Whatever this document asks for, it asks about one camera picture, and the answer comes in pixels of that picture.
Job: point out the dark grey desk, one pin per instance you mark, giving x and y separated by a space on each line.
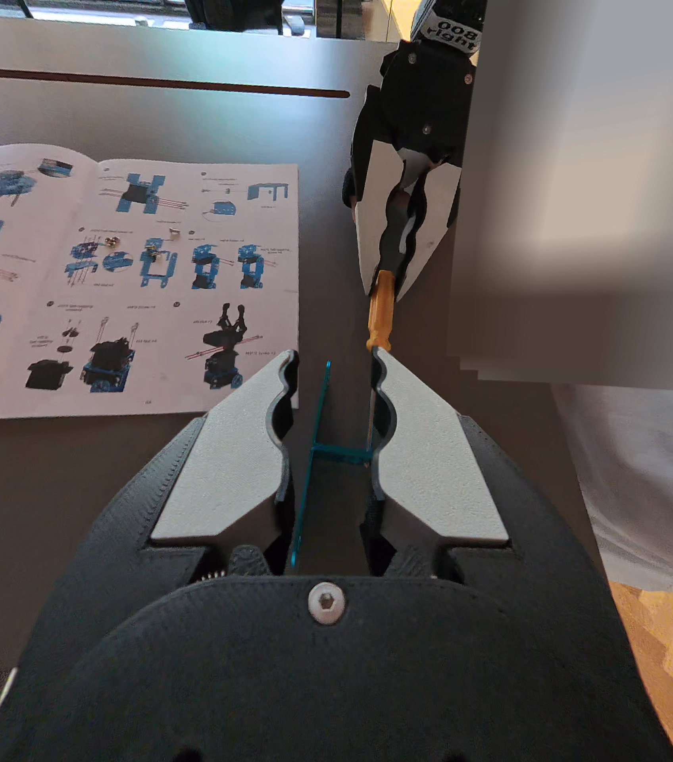
74 506

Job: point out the person's white shirt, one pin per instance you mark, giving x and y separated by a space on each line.
640 476

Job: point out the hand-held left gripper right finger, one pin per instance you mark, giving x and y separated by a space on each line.
437 470

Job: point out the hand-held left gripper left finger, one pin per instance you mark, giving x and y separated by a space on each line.
217 470

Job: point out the printed assembly manual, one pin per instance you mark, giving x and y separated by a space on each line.
134 333

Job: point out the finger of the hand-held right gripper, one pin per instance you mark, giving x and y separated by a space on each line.
372 208
437 208

